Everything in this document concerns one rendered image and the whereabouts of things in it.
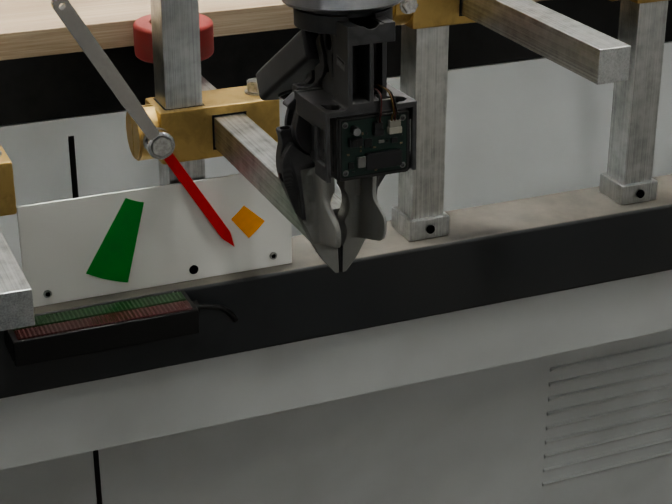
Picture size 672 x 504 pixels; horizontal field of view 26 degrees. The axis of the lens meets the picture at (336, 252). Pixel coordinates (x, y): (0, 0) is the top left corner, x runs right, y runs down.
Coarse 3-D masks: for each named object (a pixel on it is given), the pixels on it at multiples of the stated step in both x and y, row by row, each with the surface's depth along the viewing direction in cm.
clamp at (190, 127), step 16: (208, 96) 135; (224, 96) 135; (240, 96) 135; (256, 96) 135; (160, 112) 131; (176, 112) 131; (192, 112) 132; (208, 112) 132; (224, 112) 133; (240, 112) 134; (256, 112) 134; (272, 112) 135; (128, 128) 134; (176, 128) 132; (192, 128) 132; (208, 128) 133; (272, 128) 136; (176, 144) 132; (192, 144) 133; (208, 144) 134; (160, 160) 133; (192, 160) 134
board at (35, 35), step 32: (0, 0) 156; (32, 0) 156; (96, 0) 156; (128, 0) 156; (224, 0) 156; (256, 0) 156; (544, 0) 167; (0, 32) 144; (32, 32) 145; (64, 32) 146; (96, 32) 148; (128, 32) 149; (224, 32) 153
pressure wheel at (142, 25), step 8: (144, 16) 147; (200, 16) 147; (136, 24) 145; (144, 24) 144; (200, 24) 144; (208, 24) 145; (136, 32) 144; (144, 32) 143; (200, 32) 143; (208, 32) 145; (136, 40) 145; (144, 40) 143; (200, 40) 144; (208, 40) 145; (136, 48) 145; (144, 48) 144; (152, 48) 143; (200, 48) 144; (208, 48) 145; (136, 56) 146; (144, 56) 144; (152, 56) 144; (208, 56) 145
